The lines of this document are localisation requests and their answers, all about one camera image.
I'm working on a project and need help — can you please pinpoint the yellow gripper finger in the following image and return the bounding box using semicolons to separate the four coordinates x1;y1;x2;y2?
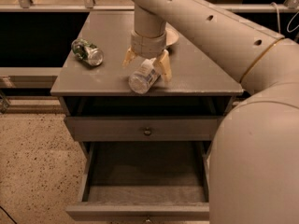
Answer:
122;48;136;67
153;49;172;83

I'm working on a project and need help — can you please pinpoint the clear blue-label plastic bottle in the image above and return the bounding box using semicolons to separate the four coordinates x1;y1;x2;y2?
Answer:
129;59;160;94

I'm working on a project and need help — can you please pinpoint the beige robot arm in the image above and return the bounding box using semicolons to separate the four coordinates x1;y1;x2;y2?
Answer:
131;0;299;224

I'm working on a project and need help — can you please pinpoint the round dark drawer knob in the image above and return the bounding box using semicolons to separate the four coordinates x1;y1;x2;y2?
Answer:
144;127;152;136

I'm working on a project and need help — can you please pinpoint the closed grey top drawer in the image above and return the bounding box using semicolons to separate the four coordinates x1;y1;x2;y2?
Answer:
64;117;221;142

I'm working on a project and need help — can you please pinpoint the grey wooden drawer cabinet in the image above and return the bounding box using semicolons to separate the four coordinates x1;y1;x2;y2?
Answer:
50;9;244;224

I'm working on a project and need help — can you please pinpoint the open grey middle drawer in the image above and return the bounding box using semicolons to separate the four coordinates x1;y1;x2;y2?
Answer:
66;142;209;222

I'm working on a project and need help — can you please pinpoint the white paper bowl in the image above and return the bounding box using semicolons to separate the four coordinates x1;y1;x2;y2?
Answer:
165;28;179;48

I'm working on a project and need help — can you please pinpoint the green crushed soda can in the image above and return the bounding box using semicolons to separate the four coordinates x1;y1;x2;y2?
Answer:
71;38;104;66

